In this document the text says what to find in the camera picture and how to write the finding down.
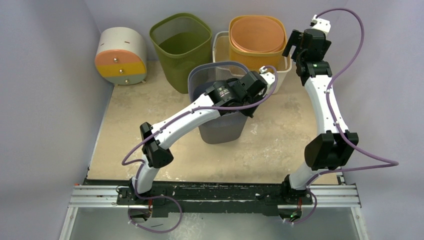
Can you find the grey mesh waste bin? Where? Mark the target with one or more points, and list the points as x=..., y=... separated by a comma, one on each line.
x=228, y=127

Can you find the orange inner bin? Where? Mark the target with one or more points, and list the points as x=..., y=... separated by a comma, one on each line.
x=257, y=34

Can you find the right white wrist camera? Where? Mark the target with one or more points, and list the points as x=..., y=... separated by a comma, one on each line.
x=320, y=24

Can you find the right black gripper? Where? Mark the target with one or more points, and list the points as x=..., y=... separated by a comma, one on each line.
x=291, y=43

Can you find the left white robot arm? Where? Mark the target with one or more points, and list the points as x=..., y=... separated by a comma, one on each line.
x=223, y=97

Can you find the olive green mesh bin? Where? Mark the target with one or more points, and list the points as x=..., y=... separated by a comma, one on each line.
x=182, y=42

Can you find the aluminium rail frame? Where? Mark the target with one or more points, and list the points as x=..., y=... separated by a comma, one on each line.
x=103, y=194

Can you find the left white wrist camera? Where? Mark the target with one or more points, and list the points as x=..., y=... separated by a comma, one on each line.
x=270, y=79

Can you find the white perforated storage basket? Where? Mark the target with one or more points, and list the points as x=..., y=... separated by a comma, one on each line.
x=220, y=53

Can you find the yellow mesh bin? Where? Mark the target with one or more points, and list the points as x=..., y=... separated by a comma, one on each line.
x=254, y=61

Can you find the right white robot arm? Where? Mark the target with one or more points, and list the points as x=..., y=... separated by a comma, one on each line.
x=328, y=151

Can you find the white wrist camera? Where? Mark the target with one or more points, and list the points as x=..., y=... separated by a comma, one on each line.
x=320, y=24
x=270, y=79

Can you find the small round drawer cabinet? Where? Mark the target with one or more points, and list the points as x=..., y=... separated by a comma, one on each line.
x=121, y=56

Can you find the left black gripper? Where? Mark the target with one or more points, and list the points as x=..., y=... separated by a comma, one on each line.
x=249, y=112

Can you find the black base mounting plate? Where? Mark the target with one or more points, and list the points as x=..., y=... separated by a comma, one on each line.
x=268, y=199

